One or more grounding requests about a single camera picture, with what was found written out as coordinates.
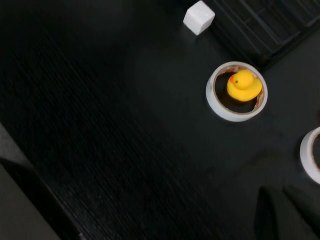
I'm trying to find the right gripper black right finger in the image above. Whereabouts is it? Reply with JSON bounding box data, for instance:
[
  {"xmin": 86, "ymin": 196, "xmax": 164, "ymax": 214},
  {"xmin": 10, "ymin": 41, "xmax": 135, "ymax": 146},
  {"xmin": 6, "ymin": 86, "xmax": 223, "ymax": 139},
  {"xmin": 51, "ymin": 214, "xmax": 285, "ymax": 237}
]
[{"xmin": 282, "ymin": 184, "xmax": 320, "ymax": 227}]

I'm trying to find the black wire dish rack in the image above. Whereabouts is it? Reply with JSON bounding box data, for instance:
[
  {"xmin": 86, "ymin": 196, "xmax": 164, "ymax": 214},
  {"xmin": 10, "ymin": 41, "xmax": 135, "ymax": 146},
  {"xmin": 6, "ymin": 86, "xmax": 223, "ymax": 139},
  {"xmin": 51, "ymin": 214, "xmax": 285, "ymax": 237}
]
[{"xmin": 217, "ymin": 0, "xmax": 320, "ymax": 47}]

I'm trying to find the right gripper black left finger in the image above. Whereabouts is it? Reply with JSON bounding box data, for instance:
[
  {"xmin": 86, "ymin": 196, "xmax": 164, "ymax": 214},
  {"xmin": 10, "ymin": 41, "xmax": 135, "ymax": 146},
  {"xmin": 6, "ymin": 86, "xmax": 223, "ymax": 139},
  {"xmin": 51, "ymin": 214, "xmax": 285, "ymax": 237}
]
[{"xmin": 254, "ymin": 186, "xmax": 318, "ymax": 240}]

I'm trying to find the yellow rubber duck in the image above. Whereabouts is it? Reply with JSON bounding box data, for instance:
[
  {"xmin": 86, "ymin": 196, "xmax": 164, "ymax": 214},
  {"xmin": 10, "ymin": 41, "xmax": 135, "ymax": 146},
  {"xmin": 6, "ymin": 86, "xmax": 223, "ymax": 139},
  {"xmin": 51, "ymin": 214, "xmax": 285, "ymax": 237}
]
[{"xmin": 226, "ymin": 69, "xmax": 263, "ymax": 102}]

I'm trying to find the white foam cube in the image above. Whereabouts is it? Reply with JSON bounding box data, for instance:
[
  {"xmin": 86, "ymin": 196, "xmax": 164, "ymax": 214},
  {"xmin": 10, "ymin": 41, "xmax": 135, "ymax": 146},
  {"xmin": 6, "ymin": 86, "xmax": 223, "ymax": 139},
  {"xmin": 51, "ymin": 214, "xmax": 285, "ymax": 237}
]
[{"xmin": 182, "ymin": 0, "xmax": 216, "ymax": 36}]

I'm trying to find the white double-sided tape roll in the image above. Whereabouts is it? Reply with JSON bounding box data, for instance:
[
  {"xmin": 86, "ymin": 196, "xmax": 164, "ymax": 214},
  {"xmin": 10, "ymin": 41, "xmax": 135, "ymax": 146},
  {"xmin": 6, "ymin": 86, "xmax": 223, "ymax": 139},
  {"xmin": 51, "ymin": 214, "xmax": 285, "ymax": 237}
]
[
  {"xmin": 299, "ymin": 126, "xmax": 320, "ymax": 185},
  {"xmin": 205, "ymin": 61, "xmax": 269, "ymax": 123}
]

